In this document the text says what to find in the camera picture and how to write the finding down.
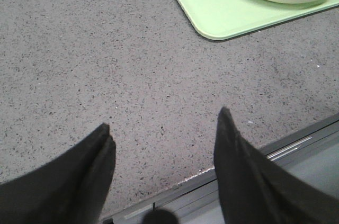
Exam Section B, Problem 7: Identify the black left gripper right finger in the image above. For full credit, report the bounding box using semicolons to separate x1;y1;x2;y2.
213;107;338;223

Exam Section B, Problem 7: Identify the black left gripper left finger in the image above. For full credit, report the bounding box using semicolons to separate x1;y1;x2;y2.
1;123;116;223

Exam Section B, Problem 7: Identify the light green plastic tray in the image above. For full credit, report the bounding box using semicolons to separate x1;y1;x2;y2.
177;0;338;40

